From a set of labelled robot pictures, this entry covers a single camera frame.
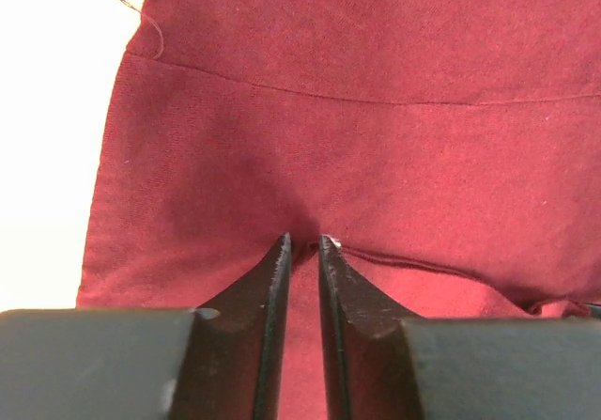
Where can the maroon t-shirt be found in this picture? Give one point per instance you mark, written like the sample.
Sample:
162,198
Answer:
451,146

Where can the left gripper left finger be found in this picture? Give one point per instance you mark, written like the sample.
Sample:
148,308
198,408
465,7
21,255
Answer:
233,362

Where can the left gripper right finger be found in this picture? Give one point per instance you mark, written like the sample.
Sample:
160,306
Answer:
367,365

